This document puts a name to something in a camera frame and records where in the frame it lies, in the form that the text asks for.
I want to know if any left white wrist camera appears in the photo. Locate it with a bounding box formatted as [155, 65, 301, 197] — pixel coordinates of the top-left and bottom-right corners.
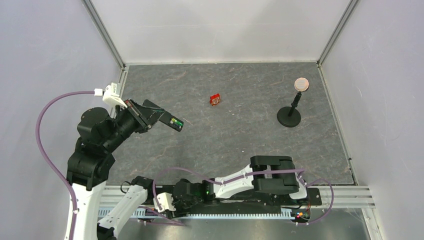
[94, 82, 128, 109]

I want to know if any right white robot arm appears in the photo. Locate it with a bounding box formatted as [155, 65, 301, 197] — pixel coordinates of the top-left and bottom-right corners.
[171, 155, 309, 217]

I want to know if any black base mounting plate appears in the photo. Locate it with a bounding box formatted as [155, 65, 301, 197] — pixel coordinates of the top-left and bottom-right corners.
[156, 179, 322, 214]

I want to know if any white toothed cable rail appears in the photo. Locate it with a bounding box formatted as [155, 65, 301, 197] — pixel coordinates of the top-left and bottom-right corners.
[97, 207, 299, 220]

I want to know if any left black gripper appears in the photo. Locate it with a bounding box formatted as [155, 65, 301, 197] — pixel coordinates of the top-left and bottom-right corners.
[103, 96, 166, 150]

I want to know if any green battery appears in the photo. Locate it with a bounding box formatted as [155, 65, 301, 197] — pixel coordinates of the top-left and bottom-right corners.
[171, 118, 184, 129]

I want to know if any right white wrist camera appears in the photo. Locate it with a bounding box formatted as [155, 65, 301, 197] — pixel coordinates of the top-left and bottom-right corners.
[153, 192, 176, 213]

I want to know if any black remote control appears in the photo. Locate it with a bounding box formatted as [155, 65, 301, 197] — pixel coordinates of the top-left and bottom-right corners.
[159, 111, 184, 132]

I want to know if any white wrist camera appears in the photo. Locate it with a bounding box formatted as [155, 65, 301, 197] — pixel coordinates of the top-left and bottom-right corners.
[94, 82, 128, 109]
[153, 192, 176, 213]

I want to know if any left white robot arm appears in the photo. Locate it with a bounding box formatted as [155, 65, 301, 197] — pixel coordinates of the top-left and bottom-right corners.
[66, 99, 173, 240]

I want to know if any red owl toy block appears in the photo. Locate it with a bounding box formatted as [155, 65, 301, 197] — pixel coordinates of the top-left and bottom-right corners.
[209, 93, 221, 106]

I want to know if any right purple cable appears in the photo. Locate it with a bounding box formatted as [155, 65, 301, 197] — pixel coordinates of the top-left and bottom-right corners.
[151, 167, 335, 227]

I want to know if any black stand with round disc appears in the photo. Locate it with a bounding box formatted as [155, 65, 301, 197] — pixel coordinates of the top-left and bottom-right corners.
[276, 77, 310, 128]

